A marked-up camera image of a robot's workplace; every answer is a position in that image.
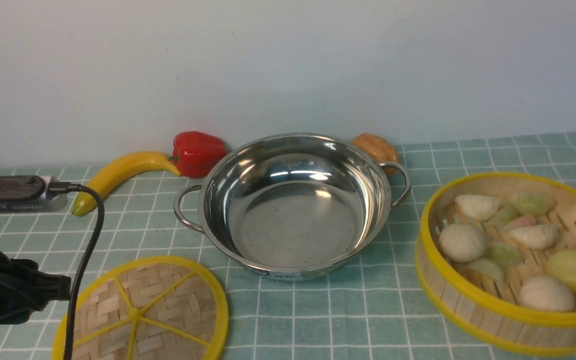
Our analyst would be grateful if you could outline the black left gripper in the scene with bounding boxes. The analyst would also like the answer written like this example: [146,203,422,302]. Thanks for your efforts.
[0,251,72,325]

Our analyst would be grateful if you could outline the bamboo steamer basket yellow rim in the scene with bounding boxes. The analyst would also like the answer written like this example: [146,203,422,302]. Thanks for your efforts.
[414,172,576,357]

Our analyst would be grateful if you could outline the woven bamboo steamer lid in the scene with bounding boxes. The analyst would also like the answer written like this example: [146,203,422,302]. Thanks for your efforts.
[71,256,229,360]

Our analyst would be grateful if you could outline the stainless steel pot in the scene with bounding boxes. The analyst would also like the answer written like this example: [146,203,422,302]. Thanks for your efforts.
[173,133,412,281]

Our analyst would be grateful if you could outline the white dumpling middle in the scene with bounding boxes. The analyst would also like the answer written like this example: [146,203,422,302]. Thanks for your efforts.
[509,223,562,250]

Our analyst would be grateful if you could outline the white dumpling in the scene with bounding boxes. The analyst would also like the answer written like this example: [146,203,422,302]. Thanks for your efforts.
[454,194,505,221]
[509,223,562,250]

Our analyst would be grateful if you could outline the green dumpling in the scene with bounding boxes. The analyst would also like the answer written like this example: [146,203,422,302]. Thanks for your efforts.
[509,191,558,217]
[461,257,506,281]
[484,241,525,267]
[486,203,519,227]

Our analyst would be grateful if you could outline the pink dumpling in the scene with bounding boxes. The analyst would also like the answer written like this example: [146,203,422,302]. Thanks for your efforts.
[498,214,537,232]

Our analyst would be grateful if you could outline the green dumpling centre back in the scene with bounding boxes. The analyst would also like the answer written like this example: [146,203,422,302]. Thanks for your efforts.
[486,203,519,227]

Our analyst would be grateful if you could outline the green dumpling middle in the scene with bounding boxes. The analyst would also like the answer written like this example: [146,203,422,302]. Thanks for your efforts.
[484,241,525,267]

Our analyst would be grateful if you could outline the white round bun front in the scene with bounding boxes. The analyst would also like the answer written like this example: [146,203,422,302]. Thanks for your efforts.
[518,275,576,313]

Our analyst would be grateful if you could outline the white round bun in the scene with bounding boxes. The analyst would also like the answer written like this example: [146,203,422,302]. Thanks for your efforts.
[518,275,576,313]
[438,223,489,264]

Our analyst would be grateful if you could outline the white dumpling back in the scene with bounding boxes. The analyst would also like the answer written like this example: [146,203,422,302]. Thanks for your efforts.
[454,194,505,221]

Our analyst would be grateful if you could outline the green dumpling front left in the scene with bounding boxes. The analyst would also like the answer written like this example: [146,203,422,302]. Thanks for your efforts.
[461,257,506,281]

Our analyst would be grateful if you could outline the white round bun left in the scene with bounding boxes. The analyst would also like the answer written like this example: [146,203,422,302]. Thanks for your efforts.
[438,223,489,264]

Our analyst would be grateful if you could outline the yellow banana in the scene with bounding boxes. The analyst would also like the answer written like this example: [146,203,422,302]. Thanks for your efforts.
[86,151,181,199]

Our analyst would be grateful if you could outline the brown walnut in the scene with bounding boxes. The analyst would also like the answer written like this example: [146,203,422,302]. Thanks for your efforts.
[352,132,400,164]

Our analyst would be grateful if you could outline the red bell pepper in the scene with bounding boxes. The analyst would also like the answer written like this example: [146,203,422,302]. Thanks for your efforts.
[171,131,228,179]

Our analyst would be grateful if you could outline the green checkered tablecloth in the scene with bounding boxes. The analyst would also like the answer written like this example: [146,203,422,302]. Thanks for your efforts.
[0,132,576,360]

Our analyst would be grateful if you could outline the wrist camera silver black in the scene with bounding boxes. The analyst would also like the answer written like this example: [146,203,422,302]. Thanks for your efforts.
[0,175,68,214]

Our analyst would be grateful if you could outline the black camera cable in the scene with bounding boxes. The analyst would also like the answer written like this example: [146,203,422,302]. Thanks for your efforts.
[48,182,106,360]

